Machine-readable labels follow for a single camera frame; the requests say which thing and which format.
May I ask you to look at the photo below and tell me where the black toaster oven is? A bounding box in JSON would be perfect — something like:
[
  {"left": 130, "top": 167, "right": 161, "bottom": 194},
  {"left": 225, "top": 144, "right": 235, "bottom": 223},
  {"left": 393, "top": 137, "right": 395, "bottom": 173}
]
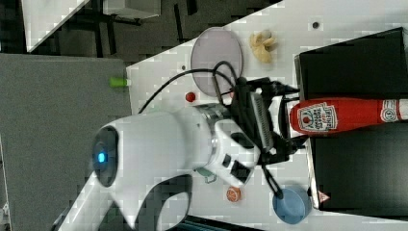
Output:
[{"left": 290, "top": 28, "right": 407, "bottom": 220}]

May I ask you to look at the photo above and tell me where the red ketchup bottle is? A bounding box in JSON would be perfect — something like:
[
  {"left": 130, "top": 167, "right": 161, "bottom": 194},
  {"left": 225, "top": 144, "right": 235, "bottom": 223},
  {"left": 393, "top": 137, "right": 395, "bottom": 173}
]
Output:
[{"left": 289, "top": 97, "right": 408, "bottom": 136}]

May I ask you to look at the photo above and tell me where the green cup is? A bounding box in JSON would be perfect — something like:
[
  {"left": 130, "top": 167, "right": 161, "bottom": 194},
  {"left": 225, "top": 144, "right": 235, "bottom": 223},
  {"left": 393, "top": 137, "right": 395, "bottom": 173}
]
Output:
[{"left": 195, "top": 167, "right": 217, "bottom": 184}]

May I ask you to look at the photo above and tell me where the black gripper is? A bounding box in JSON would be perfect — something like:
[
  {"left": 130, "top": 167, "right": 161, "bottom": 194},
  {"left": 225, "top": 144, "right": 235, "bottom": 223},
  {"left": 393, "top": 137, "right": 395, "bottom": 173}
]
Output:
[{"left": 229, "top": 77, "right": 309, "bottom": 166}]

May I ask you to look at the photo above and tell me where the green marker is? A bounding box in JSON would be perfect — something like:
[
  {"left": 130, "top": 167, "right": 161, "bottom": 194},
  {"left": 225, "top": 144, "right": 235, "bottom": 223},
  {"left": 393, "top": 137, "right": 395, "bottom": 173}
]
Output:
[{"left": 109, "top": 77, "right": 132, "bottom": 88}]

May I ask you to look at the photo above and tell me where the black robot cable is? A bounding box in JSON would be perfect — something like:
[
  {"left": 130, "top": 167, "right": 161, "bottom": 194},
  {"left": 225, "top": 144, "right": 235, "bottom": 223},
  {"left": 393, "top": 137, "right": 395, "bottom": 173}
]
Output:
[{"left": 138, "top": 61, "right": 240, "bottom": 115}]

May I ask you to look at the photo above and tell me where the blue bowl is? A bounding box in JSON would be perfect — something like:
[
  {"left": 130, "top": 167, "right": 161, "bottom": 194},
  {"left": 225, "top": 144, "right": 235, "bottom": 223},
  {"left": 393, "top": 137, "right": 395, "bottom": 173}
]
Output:
[{"left": 271, "top": 186, "right": 312, "bottom": 225}]

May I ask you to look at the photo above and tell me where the yellow toy banana bunch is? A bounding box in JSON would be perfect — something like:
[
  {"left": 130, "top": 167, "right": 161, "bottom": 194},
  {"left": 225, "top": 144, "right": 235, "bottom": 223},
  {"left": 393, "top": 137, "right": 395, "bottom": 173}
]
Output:
[{"left": 249, "top": 30, "right": 275, "bottom": 64}]

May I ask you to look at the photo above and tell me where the small dark red strawberry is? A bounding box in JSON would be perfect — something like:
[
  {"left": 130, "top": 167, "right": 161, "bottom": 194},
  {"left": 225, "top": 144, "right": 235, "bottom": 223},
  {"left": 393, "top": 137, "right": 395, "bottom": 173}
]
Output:
[{"left": 185, "top": 91, "right": 196, "bottom": 103}]

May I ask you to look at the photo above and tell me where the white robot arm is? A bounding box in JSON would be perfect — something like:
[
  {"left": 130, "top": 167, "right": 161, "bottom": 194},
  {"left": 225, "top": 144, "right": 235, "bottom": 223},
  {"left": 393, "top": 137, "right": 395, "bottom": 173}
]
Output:
[{"left": 51, "top": 78, "right": 300, "bottom": 231}]

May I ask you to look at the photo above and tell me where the round purple plate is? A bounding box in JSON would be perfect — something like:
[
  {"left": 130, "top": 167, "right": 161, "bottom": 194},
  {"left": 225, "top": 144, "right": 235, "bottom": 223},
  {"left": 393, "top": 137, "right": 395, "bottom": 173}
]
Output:
[{"left": 191, "top": 27, "right": 242, "bottom": 97}]

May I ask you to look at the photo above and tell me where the toy orange slice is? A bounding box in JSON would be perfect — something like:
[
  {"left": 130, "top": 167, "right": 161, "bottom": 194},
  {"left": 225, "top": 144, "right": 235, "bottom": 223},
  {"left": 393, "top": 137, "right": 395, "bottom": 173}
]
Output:
[{"left": 226, "top": 187, "right": 242, "bottom": 202}]

